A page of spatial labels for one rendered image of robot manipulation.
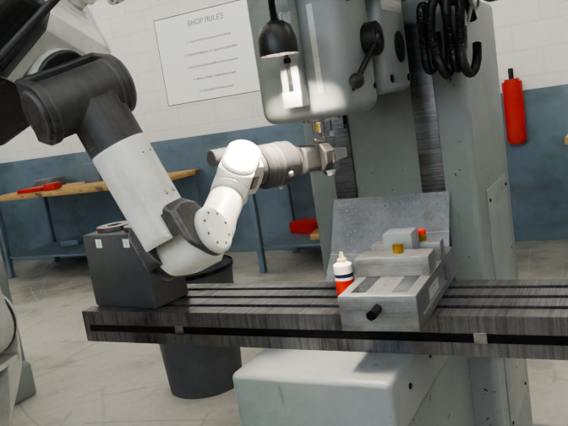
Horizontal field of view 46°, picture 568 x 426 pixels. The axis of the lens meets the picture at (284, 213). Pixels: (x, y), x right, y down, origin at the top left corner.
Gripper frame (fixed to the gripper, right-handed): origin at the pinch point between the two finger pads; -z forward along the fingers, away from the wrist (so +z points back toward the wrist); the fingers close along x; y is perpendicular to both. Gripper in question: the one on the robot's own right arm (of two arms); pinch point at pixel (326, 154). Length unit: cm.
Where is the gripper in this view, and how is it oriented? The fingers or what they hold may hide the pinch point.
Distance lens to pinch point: 142.3
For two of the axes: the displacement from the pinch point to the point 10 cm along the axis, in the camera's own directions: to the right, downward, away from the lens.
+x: -6.1, -0.3, 7.9
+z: -7.8, 2.0, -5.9
